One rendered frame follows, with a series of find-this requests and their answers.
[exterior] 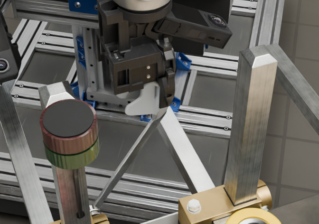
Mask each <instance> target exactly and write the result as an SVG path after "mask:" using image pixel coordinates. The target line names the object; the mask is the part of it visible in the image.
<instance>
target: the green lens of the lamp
mask: <svg viewBox="0 0 319 224"><path fill-rule="evenodd" d="M43 144H44V142H43ZM44 150H45V155H46V158H47V159H48V161H49V162H50V163H51V164H52V165H54V166H56V167H58V168H61V169H78V168H82V167H85V166H87V165H89V164H90V163H91V162H93V161H94V160H95V159H96V157H97V156H98V153H99V150H100V143H99V134H98V137H97V139H96V141H95V142H94V144H93V145H92V146H91V147H89V148H88V149H87V150H85V151H83V152H80V153H77V154H72V155H64V154H59V153H56V152H54V151H52V150H50V149H49V148H48V147H47V146H46V145H45V144H44Z"/></svg>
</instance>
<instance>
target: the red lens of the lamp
mask: <svg viewBox="0 0 319 224"><path fill-rule="evenodd" d="M66 100H75V101H80V102H83V103H85V104H87V105H88V106H89V107H90V108H91V110H92V111H93V113H94V122H93V124H92V126H91V128H90V129H89V130H88V131H86V132H85V133H83V134H81V135H79V136H76V137H72V138H60V137H56V136H53V135H51V134H50V133H48V132H47V131H46V130H45V128H44V126H43V122H42V120H43V116H44V113H45V112H46V110H47V109H48V108H49V107H50V106H52V105H53V104H55V103H58V102H61V101H66ZM39 122H40V128H41V134H42V139H43V142H44V144H45V145H46V146H47V147H48V148H49V149H50V150H52V151H54V152H56V153H60V154H76V153H79V152H82V151H84V150H86V149H88V148H89V147H91V146H92V145H93V144H94V142H95V141H96V139H97V137H98V123H97V114H96V111H95V109H94V108H93V107H92V106H91V105H90V104H88V103H87V102H85V101H82V100H78V99H63V100H60V101H57V102H54V103H52V104H50V105H49V106H48V107H47V108H46V109H45V110H44V111H43V112H42V114H41V116H40V120H39Z"/></svg>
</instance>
